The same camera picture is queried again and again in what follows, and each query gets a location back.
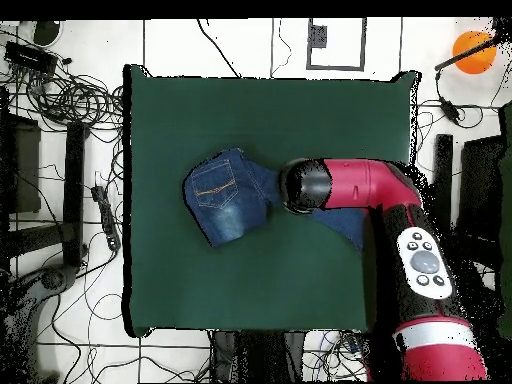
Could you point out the blue denim jeans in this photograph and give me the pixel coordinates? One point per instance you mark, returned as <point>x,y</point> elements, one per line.
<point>224,200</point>

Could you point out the black rod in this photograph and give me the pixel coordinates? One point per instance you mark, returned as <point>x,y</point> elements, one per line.
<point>460,57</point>

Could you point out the black power strip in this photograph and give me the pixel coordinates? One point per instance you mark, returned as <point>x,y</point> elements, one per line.
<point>106,216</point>

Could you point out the dark green hanging cloth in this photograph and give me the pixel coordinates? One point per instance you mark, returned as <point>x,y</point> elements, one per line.
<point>507,200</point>

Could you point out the black power adapter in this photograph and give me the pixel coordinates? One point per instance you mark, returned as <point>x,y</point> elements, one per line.
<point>450,110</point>

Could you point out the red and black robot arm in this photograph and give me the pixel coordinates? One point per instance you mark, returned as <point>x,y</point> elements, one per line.
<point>360,184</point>

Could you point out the grey chair base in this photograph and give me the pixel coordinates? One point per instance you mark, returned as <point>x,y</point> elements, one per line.
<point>52,280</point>

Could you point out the black device box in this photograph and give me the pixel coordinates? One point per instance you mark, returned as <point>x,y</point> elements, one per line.
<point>30,58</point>

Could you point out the dark green table cloth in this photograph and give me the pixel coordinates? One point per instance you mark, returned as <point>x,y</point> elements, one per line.
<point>240,120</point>

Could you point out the dark box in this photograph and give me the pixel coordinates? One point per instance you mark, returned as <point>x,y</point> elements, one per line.
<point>480,180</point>
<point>24,168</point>

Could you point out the orange round object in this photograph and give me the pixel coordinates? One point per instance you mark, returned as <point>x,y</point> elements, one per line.
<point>476,64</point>

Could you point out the dark round object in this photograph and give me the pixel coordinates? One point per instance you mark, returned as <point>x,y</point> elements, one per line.
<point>47,32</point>

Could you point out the black stand foot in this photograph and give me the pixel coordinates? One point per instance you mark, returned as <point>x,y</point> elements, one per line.
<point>74,192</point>
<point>443,172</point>

